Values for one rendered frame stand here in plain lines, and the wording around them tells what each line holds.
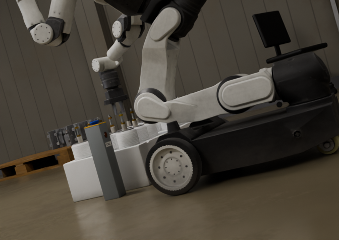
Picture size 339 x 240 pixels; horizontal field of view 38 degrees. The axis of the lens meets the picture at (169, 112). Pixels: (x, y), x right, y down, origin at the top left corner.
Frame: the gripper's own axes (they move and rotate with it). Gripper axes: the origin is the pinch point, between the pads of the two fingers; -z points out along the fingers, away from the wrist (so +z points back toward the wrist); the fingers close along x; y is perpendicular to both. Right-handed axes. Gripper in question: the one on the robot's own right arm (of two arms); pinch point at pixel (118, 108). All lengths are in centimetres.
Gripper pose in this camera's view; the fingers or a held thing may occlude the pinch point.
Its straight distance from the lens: 249.0
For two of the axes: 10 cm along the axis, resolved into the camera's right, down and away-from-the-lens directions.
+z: -2.7, -9.6, -0.2
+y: -4.2, 1.0, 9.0
